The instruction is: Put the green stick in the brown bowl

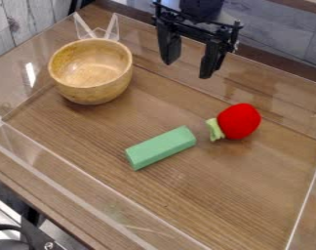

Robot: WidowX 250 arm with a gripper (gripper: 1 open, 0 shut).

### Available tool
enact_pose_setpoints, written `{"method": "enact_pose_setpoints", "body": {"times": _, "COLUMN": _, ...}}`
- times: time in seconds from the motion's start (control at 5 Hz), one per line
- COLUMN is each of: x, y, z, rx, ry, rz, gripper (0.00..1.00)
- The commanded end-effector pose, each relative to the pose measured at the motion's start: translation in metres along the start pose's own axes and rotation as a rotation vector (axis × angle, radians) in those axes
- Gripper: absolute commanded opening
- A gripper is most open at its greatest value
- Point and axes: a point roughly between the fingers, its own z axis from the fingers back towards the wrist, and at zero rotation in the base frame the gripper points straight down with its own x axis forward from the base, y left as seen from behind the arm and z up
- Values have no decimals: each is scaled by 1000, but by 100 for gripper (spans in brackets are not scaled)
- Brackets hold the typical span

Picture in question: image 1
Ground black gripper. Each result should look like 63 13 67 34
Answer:
152 0 243 79

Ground green rectangular block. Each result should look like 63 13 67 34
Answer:
126 126 196 171

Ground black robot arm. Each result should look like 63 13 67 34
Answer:
152 0 243 79

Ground light wooden bowl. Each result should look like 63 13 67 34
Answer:
47 38 132 105

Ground red plush strawberry toy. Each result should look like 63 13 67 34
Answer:
206 104 262 142

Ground clear acrylic tray walls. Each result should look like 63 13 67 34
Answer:
0 18 316 250

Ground black table leg bracket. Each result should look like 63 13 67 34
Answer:
20 207 67 250

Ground black cable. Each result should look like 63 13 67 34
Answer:
0 224 25 250

